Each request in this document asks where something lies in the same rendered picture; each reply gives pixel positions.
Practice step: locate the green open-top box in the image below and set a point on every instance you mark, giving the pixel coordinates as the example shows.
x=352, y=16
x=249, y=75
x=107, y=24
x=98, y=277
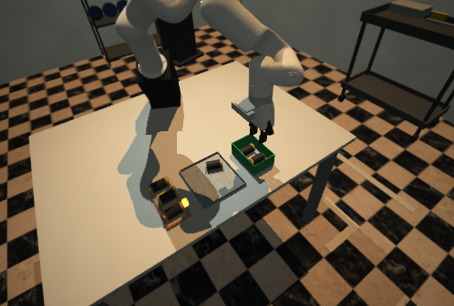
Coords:
x=260, y=167

